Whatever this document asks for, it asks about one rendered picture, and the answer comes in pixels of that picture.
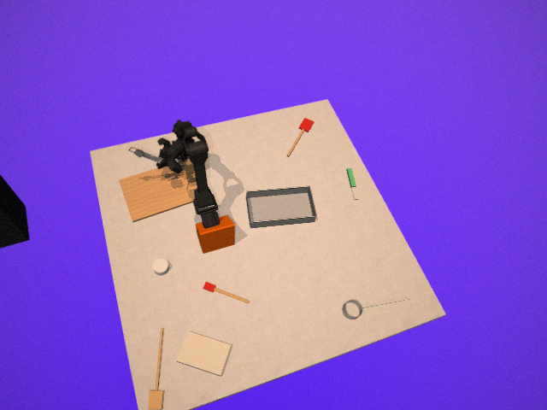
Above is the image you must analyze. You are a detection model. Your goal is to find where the cream short cylinder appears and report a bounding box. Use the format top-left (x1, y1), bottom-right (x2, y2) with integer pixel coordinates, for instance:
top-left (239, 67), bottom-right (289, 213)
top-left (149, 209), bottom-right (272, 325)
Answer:
top-left (153, 259), bottom-right (169, 276)

